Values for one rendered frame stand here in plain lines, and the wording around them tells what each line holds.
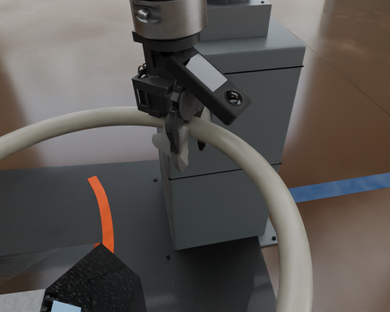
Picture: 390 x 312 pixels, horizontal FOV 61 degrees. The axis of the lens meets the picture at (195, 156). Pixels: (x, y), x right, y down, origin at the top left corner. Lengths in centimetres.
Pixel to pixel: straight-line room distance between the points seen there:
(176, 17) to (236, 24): 59
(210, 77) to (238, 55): 49
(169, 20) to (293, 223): 25
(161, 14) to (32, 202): 147
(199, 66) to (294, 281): 27
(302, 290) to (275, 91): 75
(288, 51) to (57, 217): 120
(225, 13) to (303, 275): 75
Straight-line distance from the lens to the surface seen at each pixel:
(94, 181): 175
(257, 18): 99
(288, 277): 33
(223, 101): 41
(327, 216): 166
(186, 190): 115
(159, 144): 51
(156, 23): 39
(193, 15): 40
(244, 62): 92
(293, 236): 35
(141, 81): 46
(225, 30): 97
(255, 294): 134
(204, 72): 43
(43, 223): 164
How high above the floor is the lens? 120
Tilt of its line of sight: 40 degrees down
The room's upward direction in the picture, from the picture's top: straight up
